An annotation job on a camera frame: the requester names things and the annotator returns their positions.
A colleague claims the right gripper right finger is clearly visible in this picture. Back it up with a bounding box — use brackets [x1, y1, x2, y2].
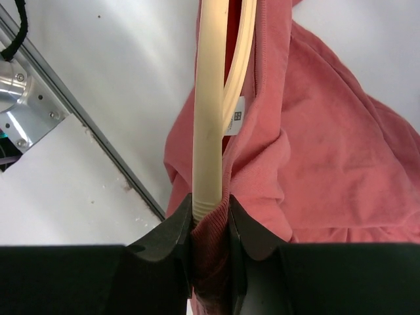
[228, 197, 419, 314]

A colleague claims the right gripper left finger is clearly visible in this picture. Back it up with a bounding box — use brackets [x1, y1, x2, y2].
[1, 196, 192, 314]

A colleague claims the red t shirt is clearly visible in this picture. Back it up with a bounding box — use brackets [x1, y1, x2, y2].
[163, 0, 420, 315]

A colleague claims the peach plastic hanger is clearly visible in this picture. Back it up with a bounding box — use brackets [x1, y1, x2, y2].
[192, 1, 257, 223]

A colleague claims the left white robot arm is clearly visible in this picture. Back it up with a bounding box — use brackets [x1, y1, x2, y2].
[1, 1, 69, 172]

